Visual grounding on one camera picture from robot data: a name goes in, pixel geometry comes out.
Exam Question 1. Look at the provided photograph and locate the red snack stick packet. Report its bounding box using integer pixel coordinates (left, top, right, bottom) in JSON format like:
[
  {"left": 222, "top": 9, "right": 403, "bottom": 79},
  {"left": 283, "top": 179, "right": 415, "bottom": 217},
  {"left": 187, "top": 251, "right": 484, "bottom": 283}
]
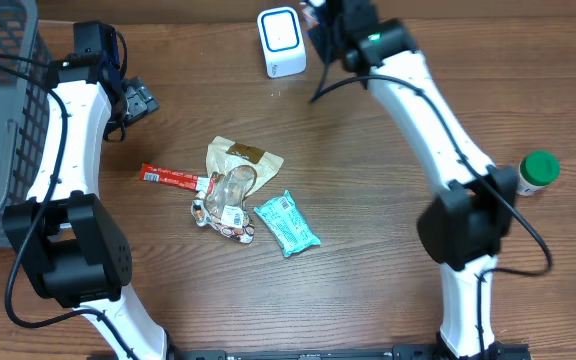
[{"left": 140, "top": 163, "right": 214, "bottom": 195}]

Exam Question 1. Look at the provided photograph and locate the beige dog bone treat bag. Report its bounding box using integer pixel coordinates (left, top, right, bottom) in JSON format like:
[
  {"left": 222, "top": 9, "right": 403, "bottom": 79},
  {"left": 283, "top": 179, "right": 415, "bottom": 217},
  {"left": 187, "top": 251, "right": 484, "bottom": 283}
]
[{"left": 191, "top": 136, "right": 284, "bottom": 244}]

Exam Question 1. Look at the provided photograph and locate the teal orange tissue pack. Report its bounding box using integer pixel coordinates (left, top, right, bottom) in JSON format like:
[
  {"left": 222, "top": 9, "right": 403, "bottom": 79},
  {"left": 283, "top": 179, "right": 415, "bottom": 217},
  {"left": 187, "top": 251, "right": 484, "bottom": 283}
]
[{"left": 254, "top": 190, "right": 321, "bottom": 258}]

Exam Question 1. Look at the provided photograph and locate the small green lidded jar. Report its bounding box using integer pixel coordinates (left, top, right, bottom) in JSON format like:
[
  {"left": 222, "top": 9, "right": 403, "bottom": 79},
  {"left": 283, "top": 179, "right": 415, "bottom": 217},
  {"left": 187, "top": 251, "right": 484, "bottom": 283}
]
[{"left": 517, "top": 150, "right": 560, "bottom": 196}]

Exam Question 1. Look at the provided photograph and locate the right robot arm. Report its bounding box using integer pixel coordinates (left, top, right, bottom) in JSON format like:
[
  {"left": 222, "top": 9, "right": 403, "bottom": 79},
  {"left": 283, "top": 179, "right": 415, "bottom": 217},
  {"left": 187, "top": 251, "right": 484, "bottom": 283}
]
[{"left": 302, "top": 1, "right": 517, "bottom": 359}]

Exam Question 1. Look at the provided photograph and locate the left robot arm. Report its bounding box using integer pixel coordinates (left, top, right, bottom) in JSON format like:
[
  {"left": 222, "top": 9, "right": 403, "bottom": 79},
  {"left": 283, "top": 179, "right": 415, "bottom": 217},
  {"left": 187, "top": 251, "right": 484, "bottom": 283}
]
[{"left": 2, "top": 21, "right": 175, "bottom": 359}]

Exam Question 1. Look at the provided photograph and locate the white barcode scanner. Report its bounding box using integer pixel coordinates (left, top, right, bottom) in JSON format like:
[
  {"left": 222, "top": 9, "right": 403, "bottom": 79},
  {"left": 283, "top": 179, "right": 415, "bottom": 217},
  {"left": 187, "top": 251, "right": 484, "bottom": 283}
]
[{"left": 257, "top": 6, "right": 307, "bottom": 78}]

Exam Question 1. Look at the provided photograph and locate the grey plastic mesh basket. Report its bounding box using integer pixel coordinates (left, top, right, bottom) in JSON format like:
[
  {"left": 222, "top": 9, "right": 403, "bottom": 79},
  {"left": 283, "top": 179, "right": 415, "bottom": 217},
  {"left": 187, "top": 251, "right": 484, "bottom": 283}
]
[{"left": 0, "top": 0, "right": 52, "bottom": 248}]

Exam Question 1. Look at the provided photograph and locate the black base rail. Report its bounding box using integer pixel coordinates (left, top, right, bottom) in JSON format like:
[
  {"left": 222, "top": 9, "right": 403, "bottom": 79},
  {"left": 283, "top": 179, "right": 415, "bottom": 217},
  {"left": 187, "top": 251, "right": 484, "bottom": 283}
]
[{"left": 166, "top": 343, "right": 533, "bottom": 360}]

